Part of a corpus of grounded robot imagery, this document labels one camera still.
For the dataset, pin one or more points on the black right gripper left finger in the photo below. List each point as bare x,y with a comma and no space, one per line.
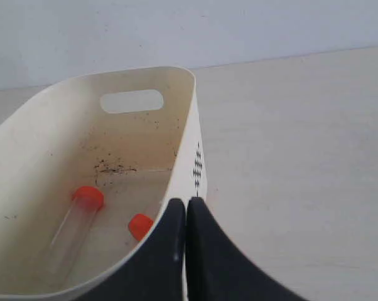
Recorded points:
154,272

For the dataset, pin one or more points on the orange-capped tube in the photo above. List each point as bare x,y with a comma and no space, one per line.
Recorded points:
69,238

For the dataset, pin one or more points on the cream plastic bin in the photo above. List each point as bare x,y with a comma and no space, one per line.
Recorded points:
134,134

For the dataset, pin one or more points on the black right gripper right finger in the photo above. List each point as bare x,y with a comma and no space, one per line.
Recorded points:
217,270

